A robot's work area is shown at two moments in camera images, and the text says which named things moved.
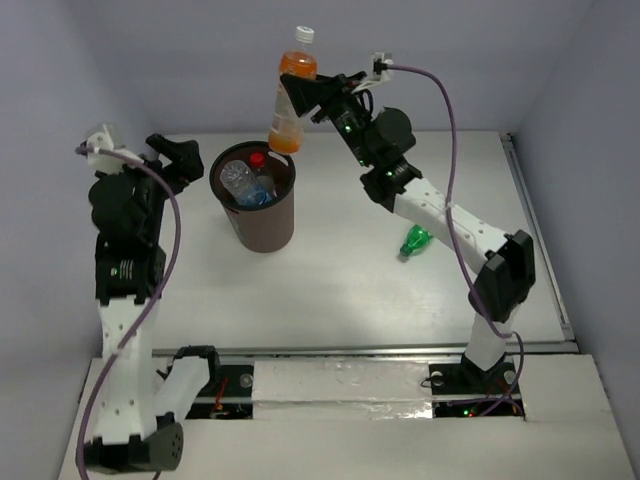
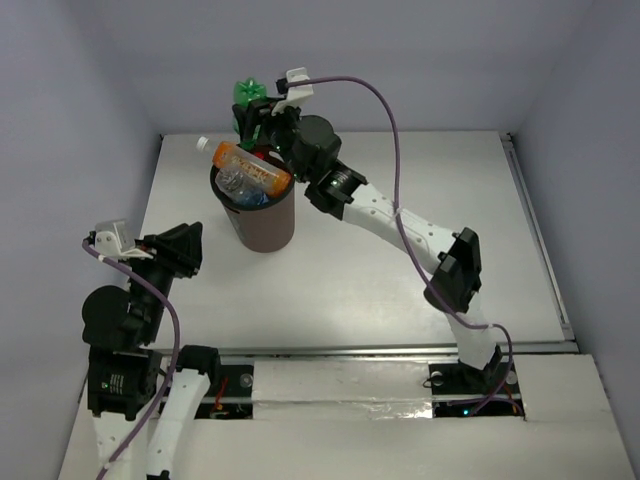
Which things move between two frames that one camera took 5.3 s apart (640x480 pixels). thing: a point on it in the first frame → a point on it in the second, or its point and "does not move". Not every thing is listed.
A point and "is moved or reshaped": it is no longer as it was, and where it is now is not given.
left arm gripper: [170, 163] → [170, 257]
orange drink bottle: [286, 132] → [246, 166]
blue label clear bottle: [252, 195] does not move
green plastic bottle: [417, 239] is moved or reshaped
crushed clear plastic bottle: [237, 179] does not move
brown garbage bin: [259, 228] does not move
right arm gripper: [309, 91] → [249, 118]
